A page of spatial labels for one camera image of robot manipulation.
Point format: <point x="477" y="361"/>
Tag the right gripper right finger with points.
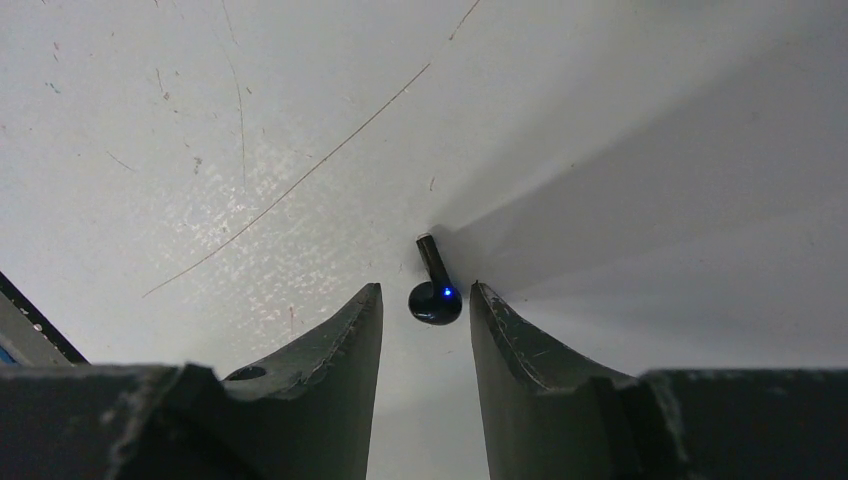
<point x="549" y="412"/>

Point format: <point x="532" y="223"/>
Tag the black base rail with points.
<point x="27" y="336"/>

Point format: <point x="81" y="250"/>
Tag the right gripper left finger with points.
<point x="302" y="412"/>

